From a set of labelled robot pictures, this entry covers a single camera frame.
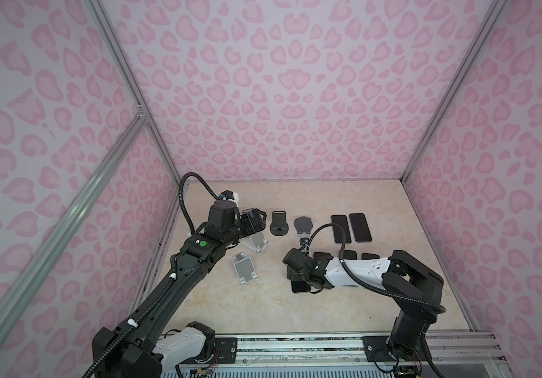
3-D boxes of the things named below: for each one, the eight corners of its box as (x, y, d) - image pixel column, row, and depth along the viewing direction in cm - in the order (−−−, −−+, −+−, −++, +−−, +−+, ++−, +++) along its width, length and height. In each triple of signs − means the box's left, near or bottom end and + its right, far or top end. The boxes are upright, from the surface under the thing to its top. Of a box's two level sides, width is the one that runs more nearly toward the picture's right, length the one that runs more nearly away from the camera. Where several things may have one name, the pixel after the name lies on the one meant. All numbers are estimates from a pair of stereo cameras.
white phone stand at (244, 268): (241, 287, 88) (238, 279, 82) (231, 260, 95) (228, 251, 89) (257, 279, 89) (256, 271, 84) (246, 254, 96) (244, 244, 91)
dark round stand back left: (271, 235, 103) (270, 222, 94) (271, 224, 106) (271, 210, 98) (287, 235, 102) (287, 222, 94) (287, 224, 106) (287, 210, 98)
